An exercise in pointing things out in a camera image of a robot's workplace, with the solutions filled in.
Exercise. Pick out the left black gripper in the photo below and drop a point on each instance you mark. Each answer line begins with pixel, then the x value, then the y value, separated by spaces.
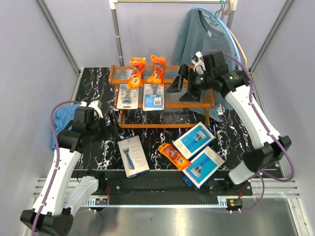
pixel 108 129

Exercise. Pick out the light blue clothes hanger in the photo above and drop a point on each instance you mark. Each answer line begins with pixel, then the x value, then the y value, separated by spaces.
pixel 221 41

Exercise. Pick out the wooden clothes hanger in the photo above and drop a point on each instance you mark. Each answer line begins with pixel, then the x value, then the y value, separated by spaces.
pixel 240 46

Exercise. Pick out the Gillette razor pack on shelf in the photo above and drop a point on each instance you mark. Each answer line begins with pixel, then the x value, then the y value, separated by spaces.
pixel 127 98

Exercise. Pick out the white Harry's razor box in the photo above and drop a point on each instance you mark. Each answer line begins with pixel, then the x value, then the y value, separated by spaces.
pixel 133 157

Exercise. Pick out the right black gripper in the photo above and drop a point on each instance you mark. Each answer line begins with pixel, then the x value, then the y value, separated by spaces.
pixel 192 95

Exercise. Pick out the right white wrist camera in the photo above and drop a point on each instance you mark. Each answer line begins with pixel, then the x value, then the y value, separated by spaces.
pixel 198 62

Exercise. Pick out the blue cloth hat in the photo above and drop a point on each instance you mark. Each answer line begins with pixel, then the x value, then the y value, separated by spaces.
pixel 60 116

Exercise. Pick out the orange wooden three-tier shelf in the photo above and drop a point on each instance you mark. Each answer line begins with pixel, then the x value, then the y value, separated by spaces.
pixel 167 118

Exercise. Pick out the teal t-shirt on hanger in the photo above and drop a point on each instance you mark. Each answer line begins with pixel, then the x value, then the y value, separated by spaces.
pixel 193 38

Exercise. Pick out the blue razor box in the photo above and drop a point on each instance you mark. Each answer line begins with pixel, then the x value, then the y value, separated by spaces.
pixel 202 167
pixel 194 141

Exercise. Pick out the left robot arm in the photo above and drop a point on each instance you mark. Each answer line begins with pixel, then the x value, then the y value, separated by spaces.
pixel 54 210

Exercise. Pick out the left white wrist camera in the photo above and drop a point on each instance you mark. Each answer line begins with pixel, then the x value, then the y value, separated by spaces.
pixel 94 104

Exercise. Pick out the blue razor box lower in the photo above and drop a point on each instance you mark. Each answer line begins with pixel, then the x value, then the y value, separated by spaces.
pixel 202 167

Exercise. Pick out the metal clothes rack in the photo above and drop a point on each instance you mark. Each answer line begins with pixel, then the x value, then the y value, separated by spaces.
pixel 113 3

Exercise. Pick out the orange BIC razor bag front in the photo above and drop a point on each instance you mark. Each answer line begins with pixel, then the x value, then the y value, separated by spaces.
pixel 135 79

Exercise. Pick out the Gillette razor blister pack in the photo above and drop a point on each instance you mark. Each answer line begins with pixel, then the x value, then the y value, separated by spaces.
pixel 153 97

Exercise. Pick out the blue razor box upper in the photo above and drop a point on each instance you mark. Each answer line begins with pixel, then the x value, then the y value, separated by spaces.
pixel 194 141

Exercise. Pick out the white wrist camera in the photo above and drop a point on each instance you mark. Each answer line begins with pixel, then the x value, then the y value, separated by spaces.
pixel 198 62
pixel 94 104

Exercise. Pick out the orange bic razor bag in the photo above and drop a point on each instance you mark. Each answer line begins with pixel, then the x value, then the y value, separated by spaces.
pixel 159 64
pixel 175 157
pixel 135 79

